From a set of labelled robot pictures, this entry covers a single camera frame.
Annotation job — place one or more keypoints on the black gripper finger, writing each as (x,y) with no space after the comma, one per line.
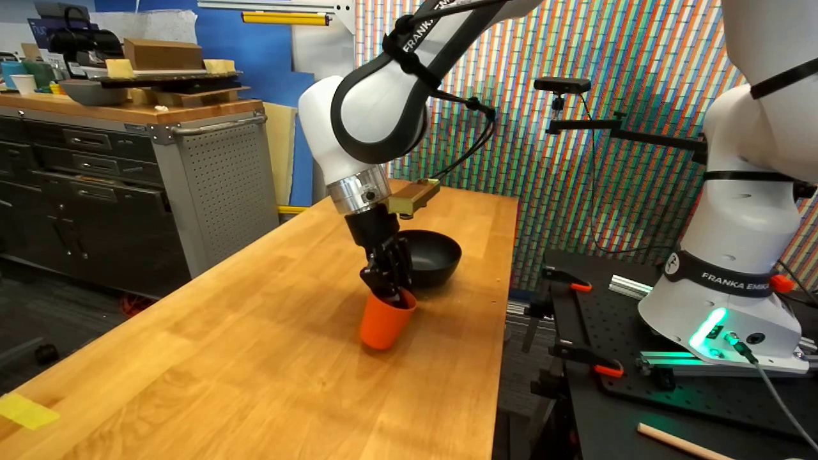
(402,271)
(375,281)

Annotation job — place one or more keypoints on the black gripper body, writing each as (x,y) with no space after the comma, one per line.
(374,228)

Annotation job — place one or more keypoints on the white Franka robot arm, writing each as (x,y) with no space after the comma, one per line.
(733,213)

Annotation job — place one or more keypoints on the black bowl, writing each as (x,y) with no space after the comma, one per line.
(435,257)

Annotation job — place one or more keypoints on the orange cup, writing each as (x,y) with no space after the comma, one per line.
(384,324)

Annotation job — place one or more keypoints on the beige panel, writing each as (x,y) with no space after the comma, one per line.
(278,162)

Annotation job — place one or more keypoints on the white sheet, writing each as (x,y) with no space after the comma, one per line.
(323,46)

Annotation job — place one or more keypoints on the blue board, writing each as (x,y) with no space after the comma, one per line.
(255,58)

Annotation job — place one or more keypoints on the white cylinder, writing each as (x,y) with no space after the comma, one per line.
(628,286)

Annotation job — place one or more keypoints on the yellow bar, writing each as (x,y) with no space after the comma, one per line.
(283,15)

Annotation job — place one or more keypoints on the stack of wooden boards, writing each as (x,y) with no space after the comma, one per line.
(182,84)

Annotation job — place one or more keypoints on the grey metal cabinet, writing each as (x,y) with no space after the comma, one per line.
(103,194)

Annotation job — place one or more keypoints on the wooden box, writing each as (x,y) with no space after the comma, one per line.
(162,53)

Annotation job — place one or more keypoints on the black optical breadboard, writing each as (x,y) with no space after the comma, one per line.
(681,398)

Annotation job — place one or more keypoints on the grey tray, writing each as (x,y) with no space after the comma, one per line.
(89,92)

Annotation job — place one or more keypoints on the wooden dowel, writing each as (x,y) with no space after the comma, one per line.
(681,443)

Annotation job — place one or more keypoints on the black equipment pile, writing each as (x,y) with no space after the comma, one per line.
(71,39)

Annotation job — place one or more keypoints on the yellow sticky note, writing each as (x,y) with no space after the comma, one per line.
(25,412)

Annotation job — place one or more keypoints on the orange knob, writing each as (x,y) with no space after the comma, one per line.
(783,285)

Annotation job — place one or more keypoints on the black camera on mount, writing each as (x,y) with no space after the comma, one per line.
(563,84)

